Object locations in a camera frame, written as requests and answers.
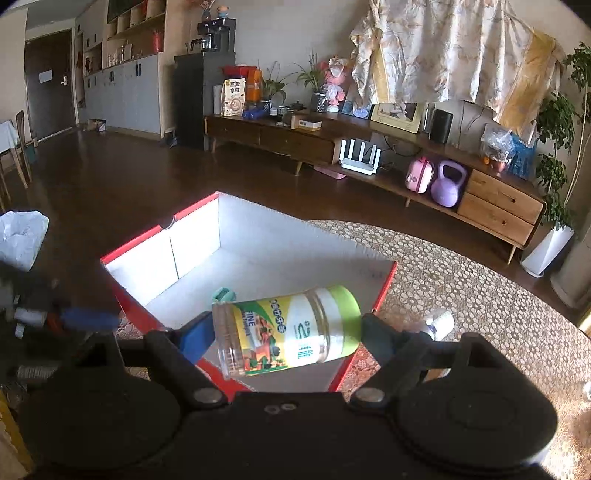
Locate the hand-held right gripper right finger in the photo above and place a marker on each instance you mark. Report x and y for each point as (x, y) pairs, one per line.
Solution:
(376, 334)

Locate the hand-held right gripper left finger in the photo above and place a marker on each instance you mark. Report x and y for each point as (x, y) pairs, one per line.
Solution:
(197, 337)

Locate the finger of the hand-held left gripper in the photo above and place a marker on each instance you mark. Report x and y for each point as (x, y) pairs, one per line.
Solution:
(90, 318)

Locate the green lid seasoning jar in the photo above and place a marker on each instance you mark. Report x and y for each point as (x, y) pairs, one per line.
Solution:
(286, 332)

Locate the red cardboard box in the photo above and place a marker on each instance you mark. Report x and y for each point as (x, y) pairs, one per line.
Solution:
(277, 249)

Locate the small teal plastic object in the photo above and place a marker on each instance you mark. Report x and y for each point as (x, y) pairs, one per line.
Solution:
(224, 294)

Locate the white plastic bag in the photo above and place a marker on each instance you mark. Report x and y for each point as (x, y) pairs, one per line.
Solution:
(21, 240)

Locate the lace floral tablecloth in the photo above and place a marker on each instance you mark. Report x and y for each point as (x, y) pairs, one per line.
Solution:
(461, 286)

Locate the wooden chair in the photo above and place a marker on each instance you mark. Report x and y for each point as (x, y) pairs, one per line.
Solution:
(21, 147)

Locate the purple kettlebell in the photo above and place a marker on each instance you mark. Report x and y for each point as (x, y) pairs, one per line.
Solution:
(447, 189)

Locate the light wooden cabinet drawer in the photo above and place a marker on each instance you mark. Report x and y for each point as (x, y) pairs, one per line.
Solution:
(494, 220)
(505, 190)

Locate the pink toy case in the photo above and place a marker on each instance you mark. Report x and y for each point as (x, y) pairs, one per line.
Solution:
(419, 175)

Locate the flat pink box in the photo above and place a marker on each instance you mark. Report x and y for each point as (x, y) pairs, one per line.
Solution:
(330, 173)

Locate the white router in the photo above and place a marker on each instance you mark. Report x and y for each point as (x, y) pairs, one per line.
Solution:
(360, 164)

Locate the white angular planter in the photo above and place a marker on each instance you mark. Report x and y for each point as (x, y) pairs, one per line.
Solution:
(547, 251)

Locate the long wooden media cabinet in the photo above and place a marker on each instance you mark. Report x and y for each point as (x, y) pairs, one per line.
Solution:
(369, 134)

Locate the grey cylindrical appliance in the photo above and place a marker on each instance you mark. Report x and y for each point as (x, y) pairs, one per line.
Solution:
(575, 277)

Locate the yellow framed picture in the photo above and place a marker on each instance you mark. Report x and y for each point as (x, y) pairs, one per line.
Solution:
(397, 119)

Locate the black speaker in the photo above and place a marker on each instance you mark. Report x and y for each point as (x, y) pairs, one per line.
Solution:
(442, 125)

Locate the small yellowish box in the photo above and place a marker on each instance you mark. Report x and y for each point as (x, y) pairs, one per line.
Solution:
(309, 124)

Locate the dark wooden door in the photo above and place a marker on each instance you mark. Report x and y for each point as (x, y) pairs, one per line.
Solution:
(48, 83)

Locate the clear plastic bag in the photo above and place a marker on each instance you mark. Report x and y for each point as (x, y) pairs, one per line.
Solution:
(496, 145)

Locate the small standing photo cards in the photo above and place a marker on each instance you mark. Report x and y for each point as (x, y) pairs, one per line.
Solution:
(355, 108)

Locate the blue plastic bag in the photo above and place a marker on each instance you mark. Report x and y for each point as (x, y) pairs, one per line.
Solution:
(524, 159)

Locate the small blue toy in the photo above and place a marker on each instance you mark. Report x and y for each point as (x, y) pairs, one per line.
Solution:
(256, 114)

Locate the black fridge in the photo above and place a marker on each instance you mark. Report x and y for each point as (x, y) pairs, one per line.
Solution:
(198, 101)

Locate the snack box with orange print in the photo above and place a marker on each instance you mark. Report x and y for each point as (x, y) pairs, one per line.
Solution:
(233, 99)

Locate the plant in patterned pot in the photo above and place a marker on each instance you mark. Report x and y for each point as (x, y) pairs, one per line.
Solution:
(317, 101)

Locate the pink doll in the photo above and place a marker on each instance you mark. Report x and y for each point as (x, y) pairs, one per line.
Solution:
(334, 87)

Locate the small leafy potted plant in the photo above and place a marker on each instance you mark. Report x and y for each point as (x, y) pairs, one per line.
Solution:
(272, 87)

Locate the tall green houseplant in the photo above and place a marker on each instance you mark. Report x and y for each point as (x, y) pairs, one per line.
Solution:
(554, 138)

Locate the floral hanging cloth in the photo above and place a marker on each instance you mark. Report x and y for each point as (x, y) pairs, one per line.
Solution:
(438, 46)

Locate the black coffee machine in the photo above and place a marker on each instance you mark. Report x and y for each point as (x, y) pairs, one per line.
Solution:
(217, 34)

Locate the grey wall cabinet unit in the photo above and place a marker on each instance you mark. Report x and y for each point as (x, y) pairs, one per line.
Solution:
(120, 92)

